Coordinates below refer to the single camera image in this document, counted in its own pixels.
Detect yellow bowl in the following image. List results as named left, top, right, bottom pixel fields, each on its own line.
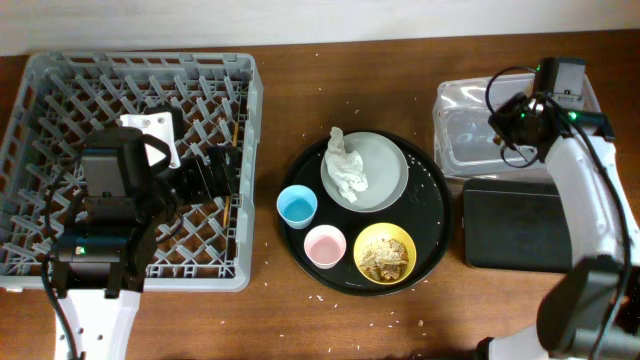
left=353, top=223, right=417, bottom=286

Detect white napkin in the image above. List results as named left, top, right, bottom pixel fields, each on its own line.
left=324, top=127, right=369, bottom=203

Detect blue cup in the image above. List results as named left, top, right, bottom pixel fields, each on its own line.
left=276, top=185, right=318, bottom=230

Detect grey dishwasher rack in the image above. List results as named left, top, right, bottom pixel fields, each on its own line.
left=1, top=52, right=263, bottom=292

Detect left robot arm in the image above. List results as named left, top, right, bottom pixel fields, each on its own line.
left=40, top=127, right=240, bottom=359

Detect grey plate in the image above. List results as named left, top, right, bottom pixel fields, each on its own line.
left=320, top=132, right=409, bottom=213

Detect wooden chopstick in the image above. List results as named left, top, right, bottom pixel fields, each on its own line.
left=223, top=123, right=239, bottom=228

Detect pink cup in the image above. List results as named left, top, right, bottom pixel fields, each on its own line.
left=303, top=225, right=347, bottom=269

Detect food scraps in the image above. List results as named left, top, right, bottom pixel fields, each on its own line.
left=358, top=238, right=409, bottom=283

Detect round black tray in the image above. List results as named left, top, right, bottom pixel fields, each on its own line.
left=280, top=133, right=455, bottom=296

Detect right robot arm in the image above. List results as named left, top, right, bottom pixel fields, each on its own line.
left=473, top=57, right=639, bottom=360

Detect clear plastic bin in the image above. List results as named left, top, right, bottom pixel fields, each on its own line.
left=432, top=72, right=601, bottom=180

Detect black rectangular tray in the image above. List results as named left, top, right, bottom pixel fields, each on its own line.
left=462, top=179, right=572, bottom=273

